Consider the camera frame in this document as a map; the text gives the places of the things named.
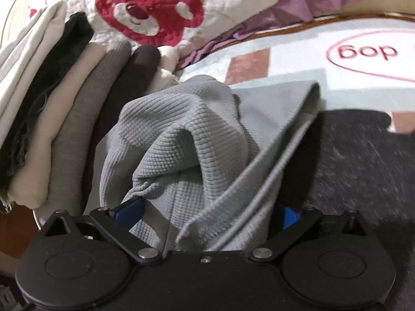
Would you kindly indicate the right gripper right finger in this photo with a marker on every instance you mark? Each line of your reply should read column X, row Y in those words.
column 284, row 240

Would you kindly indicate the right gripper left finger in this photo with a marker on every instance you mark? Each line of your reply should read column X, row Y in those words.
column 114, row 225

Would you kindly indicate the black folded garment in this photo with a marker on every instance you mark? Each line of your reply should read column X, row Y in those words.
column 76, row 35

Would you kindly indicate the checkered cartoon floor mat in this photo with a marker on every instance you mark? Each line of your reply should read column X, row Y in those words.
column 360, row 63

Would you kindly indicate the dark grey fuzzy garment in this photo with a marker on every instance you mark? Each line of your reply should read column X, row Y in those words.
column 362, row 166

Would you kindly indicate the white quilt with red bears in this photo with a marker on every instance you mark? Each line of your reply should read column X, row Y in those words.
column 194, row 27

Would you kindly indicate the grey folded garment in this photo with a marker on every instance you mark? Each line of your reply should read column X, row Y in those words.
column 70, row 146

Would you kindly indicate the cream folded garment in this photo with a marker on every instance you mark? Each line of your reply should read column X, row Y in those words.
column 164, row 76

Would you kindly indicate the beige folded garment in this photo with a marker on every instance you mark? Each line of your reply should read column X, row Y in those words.
column 30, row 184

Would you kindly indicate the grey waffle knit garment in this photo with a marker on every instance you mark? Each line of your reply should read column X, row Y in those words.
column 207, row 160

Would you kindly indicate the dark brown folded garment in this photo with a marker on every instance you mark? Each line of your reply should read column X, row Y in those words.
column 130, row 84

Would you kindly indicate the white folded garment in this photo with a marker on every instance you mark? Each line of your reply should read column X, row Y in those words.
column 22, row 58

